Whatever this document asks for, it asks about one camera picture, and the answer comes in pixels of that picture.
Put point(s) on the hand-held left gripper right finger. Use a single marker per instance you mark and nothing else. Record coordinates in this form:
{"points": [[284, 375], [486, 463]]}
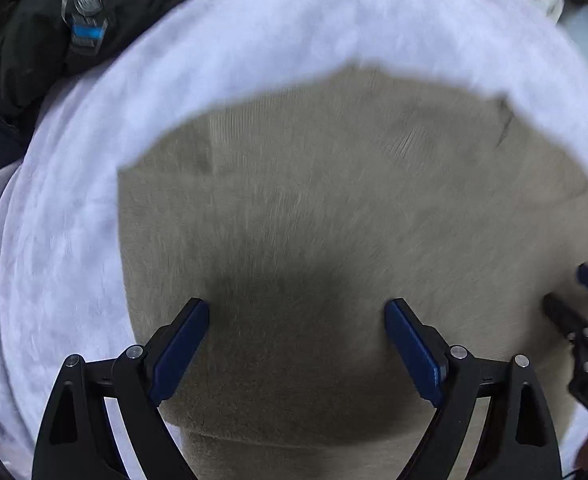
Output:
{"points": [[414, 350]]}

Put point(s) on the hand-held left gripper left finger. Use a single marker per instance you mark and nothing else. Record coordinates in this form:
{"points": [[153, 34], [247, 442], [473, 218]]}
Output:
{"points": [[181, 350]]}

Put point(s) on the beige knit sweater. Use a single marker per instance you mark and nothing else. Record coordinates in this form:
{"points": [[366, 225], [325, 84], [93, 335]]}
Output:
{"points": [[324, 185]]}

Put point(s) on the white fluffy blanket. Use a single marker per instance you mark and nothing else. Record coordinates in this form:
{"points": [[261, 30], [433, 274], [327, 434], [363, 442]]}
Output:
{"points": [[274, 35]]}

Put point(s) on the water bottle with blue label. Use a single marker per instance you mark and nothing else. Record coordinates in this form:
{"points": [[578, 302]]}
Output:
{"points": [[86, 32]]}

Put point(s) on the black jacket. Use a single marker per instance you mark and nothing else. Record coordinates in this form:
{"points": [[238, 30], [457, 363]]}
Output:
{"points": [[23, 35]]}

